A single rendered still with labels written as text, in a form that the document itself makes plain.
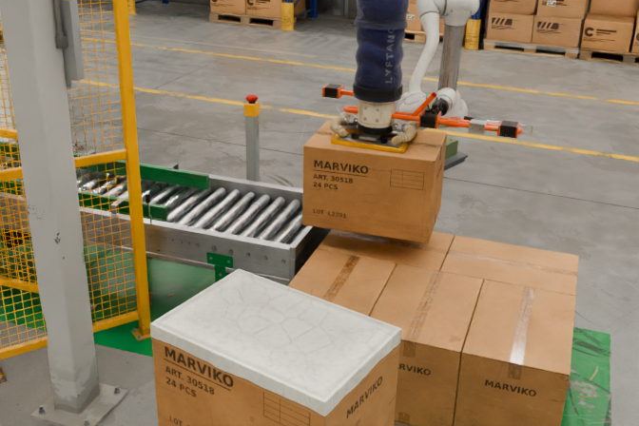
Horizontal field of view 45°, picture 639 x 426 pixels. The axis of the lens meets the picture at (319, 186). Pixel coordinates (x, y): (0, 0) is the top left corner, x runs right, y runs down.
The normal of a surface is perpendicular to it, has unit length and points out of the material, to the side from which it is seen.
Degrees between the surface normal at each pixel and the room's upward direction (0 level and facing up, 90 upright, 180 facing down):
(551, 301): 0
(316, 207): 90
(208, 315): 0
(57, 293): 90
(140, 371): 0
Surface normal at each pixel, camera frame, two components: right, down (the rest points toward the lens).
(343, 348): 0.02, -0.92
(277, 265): -0.33, 0.36
